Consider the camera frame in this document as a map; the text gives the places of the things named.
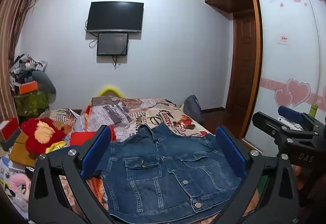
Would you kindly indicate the brown striped curtain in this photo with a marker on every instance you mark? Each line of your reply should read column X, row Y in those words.
column 11, row 35

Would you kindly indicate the black wall television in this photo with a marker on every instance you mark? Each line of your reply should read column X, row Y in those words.
column 114, row 16

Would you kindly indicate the yellow cloth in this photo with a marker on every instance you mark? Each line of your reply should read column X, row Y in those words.
column 54, row 147

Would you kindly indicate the red box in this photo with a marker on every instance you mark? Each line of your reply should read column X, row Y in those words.
column 9, row 128

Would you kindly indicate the green camouflage cloth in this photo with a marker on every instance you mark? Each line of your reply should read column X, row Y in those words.
column 31, row 103

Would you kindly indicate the green bottle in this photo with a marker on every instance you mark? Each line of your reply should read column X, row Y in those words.
column 313, row 110

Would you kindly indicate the brown wooden door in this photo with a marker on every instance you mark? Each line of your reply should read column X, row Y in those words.
column 240, row 61

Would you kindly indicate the white paper sign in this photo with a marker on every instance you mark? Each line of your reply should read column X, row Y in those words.
column 282, row 40

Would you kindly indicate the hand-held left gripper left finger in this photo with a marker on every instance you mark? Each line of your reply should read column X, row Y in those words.
column 98, row 149

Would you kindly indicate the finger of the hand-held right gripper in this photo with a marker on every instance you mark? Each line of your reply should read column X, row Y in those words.
column 290, row 113
column 267, row 122

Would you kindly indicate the red cloth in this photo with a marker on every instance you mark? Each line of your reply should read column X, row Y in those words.
column 81, row 138

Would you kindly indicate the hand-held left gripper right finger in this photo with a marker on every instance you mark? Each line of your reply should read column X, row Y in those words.
column 230, row 150

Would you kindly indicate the blue denim jacket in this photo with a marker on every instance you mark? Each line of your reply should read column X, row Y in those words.
column 152, row 175

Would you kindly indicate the yellow fluffy object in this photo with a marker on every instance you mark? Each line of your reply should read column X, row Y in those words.
column 110, row 90

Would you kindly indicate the pile of clutter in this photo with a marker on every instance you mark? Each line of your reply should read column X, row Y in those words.
column 25, row 66

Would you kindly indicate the printed blanket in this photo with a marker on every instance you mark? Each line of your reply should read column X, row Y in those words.
column 142, row 114

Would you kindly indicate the grey backpack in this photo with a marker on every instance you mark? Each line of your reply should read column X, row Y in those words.
column 193, row 109

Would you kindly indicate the red plush toy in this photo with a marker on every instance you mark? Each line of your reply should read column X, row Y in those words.
column 38, row 137

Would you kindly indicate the orange box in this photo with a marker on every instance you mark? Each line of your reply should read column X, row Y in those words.
column 28, row 88

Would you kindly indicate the brown cardboard box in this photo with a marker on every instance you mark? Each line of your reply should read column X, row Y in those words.
column 21, row 152

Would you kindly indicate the small black wall monitor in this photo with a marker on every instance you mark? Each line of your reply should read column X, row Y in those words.
column 112, row 44

